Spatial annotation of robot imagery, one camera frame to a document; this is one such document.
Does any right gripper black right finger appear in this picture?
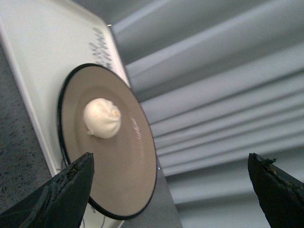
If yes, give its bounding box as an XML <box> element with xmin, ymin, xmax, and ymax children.
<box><xmin>247</xmin><ymin>153</ymin><xmax>304</xmax><ymax>228</ymax></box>

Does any white steamed bun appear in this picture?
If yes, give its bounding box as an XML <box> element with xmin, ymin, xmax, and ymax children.
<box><xmin>83</xmin><ymin>98</ymin><xmax>122</xmax><ymax>139</ymax></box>

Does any grey pleated curtain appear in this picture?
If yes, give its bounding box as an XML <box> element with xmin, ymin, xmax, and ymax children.
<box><xmin>79</xmin><ymin>0</ymin><xmax>304</xmax><ymax>228</ymax></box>

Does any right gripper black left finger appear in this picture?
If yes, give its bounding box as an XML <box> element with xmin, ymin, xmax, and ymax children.
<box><xmin>0</xmin><ymin>153</ymin><xmax>94</xmax><ymax>228</ymax></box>

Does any white rectangular tray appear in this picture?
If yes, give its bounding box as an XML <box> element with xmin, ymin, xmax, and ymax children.
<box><xmin>0</xmin><ymin>0</ymin><xmax>131</xmax><ymax>228</ymax></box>

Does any brown plate with black rim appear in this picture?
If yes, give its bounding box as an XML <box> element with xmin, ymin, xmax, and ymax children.
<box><xmin>57</xmin><ymin>63</ymin><xmax>157</xmax><ymax>220</ymax></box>

